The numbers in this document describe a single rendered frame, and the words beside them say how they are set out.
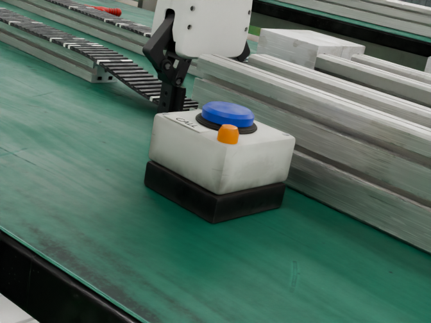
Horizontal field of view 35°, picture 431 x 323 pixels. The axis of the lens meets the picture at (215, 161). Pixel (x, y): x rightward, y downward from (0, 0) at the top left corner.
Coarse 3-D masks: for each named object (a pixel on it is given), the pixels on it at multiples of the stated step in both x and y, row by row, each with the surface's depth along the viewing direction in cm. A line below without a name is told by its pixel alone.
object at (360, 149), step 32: (224, 64) 63; (256, 64) 69; (288, 64) 68; (192, 96) 66; (224, 96) 63; (256, 96) 62; (288, 96) 58; (320, 96) 56; (352, 96) 62; (384, 96) 61; (288, 128) 58; (320, 128) 56; (352, 128) 54; (384, 128) 52; (416, 128) 51; (320, 160) 58; (352, 160) 54; (384, 160) 52; (416, 160) 51; (320, 192) 57; (352, 192) 54; (384, 192) 52; (416, 192) 51; (384, 224) 53; (416, 224) 51
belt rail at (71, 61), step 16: (0, 32) 95; (16, 32) 93; (32, 48) 90; (48, 48) 88; (64, 48) 85; (64, 64) 86; (80, 64) 84; (96, 64) 82; (96, 80) 82; (112, 80) 84
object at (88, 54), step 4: (84, 52) 81; (88, 52) 81; (92, 52) 82; (96, 52) 82; (100, 52) 83; (104, 52) 83; (108, 52) 84; (112, 52) 84; (116, 52) 84; (88, 56) 81; (92, 56) 81; (96, 56) 81; (100, 56) 81; (104, 56) 82
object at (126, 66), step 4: (104, 64) 79; (108, 64) 79; (112, 64) 80; (116, 64) 80; (120, 64) 80; (124, 64) 81; (128, 64) 81; (132, 64) 82; (136, 64) 82; (104, 68) 79; (108, 68) 78; (112, 68) 78; (116, 68) 79; (120, 68) 79; (124, 68) 80; (128, 68) 80; (132, 68) 80; (136, 68) 81; (140, 68) 81
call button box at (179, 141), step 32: (160, 128) 51; (192, 128) 49; (256, 128) 52; (160, 160) 52; (192, 160) 49; (224, 160) 47; (256, 160) 50; (288, 160) 53; (160, 192) 52; (192, 192) 50; (224, 192) 49; (256, 192) 51
